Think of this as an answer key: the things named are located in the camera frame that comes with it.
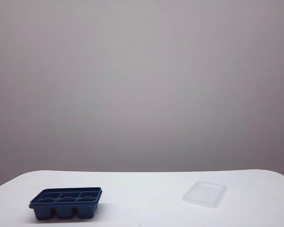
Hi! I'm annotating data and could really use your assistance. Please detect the clear plastic tray lid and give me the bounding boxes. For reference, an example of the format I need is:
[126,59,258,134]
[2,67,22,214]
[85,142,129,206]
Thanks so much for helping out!
[181,180,229,210]

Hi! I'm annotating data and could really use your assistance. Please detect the blue ice cube tray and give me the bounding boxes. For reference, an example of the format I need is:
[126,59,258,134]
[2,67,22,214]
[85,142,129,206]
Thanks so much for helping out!
[28,187,103,221]

